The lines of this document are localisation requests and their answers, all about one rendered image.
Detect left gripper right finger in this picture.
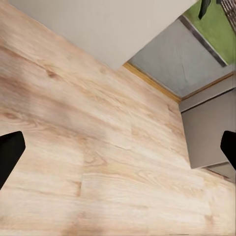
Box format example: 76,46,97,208
220,130,236,170

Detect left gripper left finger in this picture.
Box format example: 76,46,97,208
0,131,26,189

